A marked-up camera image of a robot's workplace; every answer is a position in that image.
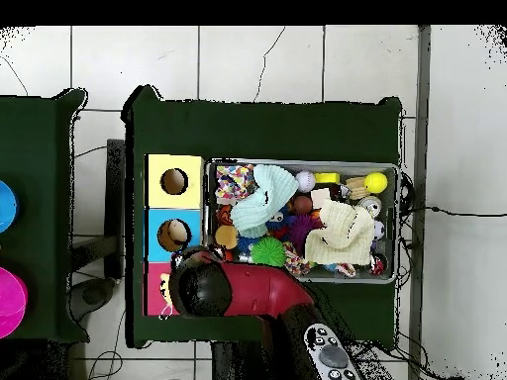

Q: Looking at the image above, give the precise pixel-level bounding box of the yellow plush duck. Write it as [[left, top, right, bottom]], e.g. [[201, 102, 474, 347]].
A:
[[157, 271, 173, 320]]

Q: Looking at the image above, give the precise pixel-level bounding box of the magenta round container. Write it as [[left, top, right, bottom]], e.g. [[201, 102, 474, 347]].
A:
[[0, 266, 29, 339]]

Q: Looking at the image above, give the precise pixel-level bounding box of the black upright panel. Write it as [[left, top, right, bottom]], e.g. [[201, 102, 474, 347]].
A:
[[104, 138, 127, 280]]

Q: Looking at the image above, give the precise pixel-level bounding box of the mint green waffle cloth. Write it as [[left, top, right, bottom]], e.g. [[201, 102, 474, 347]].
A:
[[230, 163, 301, 239]]

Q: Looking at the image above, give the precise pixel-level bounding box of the wooden box with three holes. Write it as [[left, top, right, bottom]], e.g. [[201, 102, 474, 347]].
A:
[[143, 152, 207, 318]]

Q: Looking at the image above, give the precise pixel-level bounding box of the brown toy football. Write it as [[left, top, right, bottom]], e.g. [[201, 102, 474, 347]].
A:
[[292, 194, 314, 216]]

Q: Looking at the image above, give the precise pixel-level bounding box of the green puffer ball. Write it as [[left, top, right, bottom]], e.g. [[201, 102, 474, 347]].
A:
[[250, 236, 287, 268]]

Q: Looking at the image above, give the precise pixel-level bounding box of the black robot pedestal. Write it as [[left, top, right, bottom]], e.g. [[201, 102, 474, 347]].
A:
[[211, 341, 266, 380]]

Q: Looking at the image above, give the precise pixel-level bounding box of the black cable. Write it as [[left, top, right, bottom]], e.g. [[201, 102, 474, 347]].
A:
[[399, 204, 507, 219]]

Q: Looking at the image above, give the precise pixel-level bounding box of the dark green table cloth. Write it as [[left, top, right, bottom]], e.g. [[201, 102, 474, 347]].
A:
[[122, 86, 403, 349], [0, 88, 90, 343]]

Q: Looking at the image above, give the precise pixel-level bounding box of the colourful dotted cloth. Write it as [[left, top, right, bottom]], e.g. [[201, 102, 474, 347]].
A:
[[215, 163, 256, 204]]

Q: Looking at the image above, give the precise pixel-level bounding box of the blue round container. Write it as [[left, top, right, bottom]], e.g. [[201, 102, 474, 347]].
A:
[[0, 179, 20, 235]]

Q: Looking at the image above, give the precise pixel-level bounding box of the silver mesh bin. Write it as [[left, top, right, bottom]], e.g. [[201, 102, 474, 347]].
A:
[[203, 157, 401, 285]]

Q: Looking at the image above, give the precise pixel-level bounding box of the purple spiky ball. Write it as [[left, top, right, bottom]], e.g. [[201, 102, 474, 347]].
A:
[[285, 213, 324, 254]]

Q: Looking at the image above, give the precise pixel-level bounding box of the white baseball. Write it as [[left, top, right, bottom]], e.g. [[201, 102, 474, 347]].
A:
[[295, 170, 317, 194]]

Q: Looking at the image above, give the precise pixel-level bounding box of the cream waffle cloth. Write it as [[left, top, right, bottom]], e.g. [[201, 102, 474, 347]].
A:
[[303, 197, 375, 267]]

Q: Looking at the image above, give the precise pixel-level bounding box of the yellow ball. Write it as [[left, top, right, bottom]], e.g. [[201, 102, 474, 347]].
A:
[[362, 171, 388, 195]]

